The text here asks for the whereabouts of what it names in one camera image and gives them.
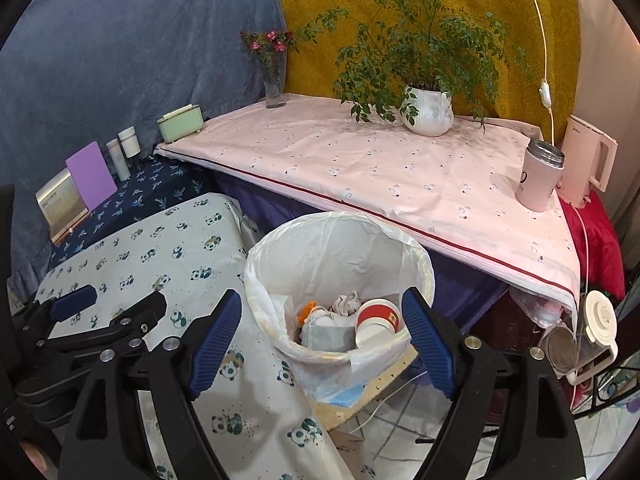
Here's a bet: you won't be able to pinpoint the pink thermos cup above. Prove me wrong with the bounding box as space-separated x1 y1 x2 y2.
515 139 565 212

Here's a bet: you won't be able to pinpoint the pink bedsheet cover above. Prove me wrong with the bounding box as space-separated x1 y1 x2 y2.
156 94 580 310

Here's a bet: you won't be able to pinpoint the yellow fabric backdrop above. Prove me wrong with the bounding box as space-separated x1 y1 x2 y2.
282 0 580 142

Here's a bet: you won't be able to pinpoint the glass vase pink flowers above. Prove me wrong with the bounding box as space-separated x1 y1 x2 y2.
240 29 296 108

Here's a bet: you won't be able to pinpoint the orange trash piece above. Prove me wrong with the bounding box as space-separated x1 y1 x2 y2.
296 301 318 328

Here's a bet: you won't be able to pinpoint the green plant white pot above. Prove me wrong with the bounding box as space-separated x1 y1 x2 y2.
333 0 533 125

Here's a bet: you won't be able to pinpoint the white round appliance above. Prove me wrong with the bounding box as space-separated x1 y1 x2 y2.
540 290 618 386

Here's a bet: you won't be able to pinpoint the white power cable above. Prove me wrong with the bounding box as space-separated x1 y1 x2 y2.
516 0 591 291

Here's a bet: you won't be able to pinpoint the white tall bottle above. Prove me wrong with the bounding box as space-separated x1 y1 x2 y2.
106 139 130 182

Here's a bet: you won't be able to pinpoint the white jar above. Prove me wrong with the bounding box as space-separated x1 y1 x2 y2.
118 126 141 158

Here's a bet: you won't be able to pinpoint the navy patterned cloth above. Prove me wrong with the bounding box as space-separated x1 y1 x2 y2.
49 157 219 269

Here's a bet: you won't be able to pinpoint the green tissue box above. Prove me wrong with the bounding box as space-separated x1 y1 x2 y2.
157 104 204 143

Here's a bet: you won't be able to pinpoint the blue wrapper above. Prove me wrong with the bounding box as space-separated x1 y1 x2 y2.
321 384 366 408

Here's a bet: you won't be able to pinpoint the white lined trash bin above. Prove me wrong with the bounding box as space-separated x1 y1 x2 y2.
244 212 435 408

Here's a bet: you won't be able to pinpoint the red white paper cup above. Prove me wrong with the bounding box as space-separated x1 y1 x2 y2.
355 298 402 349

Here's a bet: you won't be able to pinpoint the purple box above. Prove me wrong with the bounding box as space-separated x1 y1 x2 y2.
65 141 117 211

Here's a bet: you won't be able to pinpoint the white paper towel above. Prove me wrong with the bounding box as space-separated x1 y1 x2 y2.
305 306 336 327

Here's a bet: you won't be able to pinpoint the pink electric kettle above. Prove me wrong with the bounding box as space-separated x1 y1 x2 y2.
558 115 618 208

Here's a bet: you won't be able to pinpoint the red cloth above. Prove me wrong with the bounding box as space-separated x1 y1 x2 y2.
560 191 626 301

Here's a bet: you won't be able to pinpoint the panda print tablecloth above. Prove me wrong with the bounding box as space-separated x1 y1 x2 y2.
34 193 377 480

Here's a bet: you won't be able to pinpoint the stained tissue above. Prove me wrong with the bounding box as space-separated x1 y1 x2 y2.
330 290 362 316

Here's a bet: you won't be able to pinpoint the grey face mask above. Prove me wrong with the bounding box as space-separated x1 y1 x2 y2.
300 315 356 352

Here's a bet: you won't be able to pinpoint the blue blanket backdrop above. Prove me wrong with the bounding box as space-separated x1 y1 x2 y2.
1 0 284 298

